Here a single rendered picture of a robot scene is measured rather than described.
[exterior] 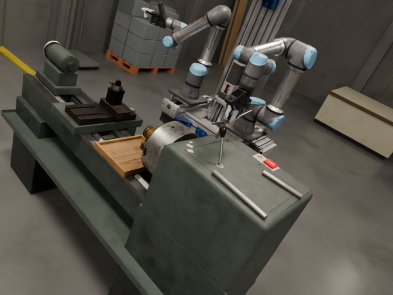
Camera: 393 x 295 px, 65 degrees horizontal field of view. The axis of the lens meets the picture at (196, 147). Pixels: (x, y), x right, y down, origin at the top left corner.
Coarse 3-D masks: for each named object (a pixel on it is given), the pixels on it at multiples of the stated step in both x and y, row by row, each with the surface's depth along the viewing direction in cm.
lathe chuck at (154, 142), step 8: (160, 128) 156; (168, 128) 156; (176, 128) 157; (184, 128) 159; (152, 136) 155; (160, 136) 153; (168, 136) 153; (152, 144) 154; (160, 144) 152; (152, 152) 153; (144, 160) 159; (152, 160) 154
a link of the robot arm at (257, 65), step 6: (252, 54) 140; (258, 54) 138; (252, 60) 140; (258, 60) 138; (264, 60) 139; (252, 66) 140; (258, 66) 139; (264, 66) 142; (246, 72) 142; (252, 72) 141; (258, 72) 141; (264, 72) 145; (252, 78) 142
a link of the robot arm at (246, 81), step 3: (243, 75) 144; (243, 78) 144; (246, 78) 143; (249, 78) 142; (240, 81) 146; (243, 81) 144; (246, 81) 143; (249, 81) 143; (252, 81) 143; (255, 81) 143; (243, 84) 145; (246, 84) 143; (249, 84) 143; (252, 84) 144; (255, 84) 145; (249, 87) 145; (252, 87) 145
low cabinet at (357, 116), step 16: (336, 96) 705; (352, 96) 760; (320, 112) 736; (336, 112) 716; (352, 112) 698; (368, 112) 676; (384, 112) 723; (336, 128) 723; (352, 128) 704; (368, 128) 686; (384, 128) 669; (368, 144) 692; (384, 144) 675
